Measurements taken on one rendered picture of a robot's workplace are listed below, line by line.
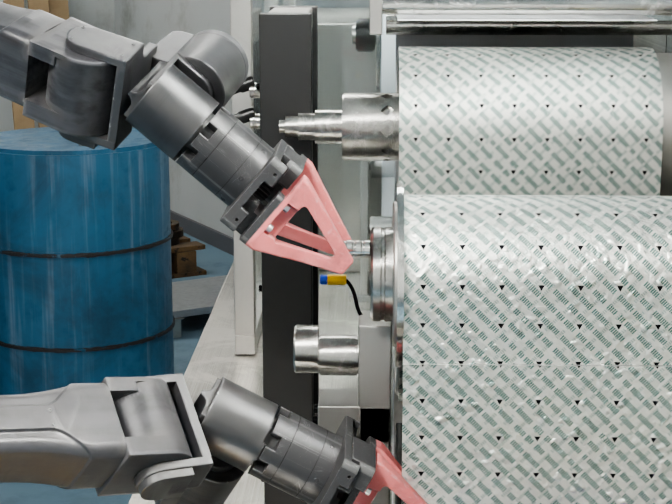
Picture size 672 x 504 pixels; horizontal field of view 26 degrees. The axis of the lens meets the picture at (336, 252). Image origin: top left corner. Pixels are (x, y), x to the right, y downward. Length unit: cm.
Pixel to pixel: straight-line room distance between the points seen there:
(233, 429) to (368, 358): 14
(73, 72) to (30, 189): 321
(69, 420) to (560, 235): 39
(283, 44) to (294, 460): 46
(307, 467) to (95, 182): 325
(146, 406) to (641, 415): 37
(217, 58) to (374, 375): 28
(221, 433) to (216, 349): 112
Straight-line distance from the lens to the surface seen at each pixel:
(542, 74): 134
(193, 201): 753
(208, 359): 217
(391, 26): 146
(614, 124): 133
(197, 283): 607
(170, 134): 112
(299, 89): 140
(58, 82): 114
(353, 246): 114
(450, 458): 113
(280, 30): 140
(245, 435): 110
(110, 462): 105
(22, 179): 434
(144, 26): 803
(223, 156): 111
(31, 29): 116
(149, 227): 443
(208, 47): 118
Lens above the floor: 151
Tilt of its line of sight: 12 degrees down
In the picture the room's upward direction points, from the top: straight up
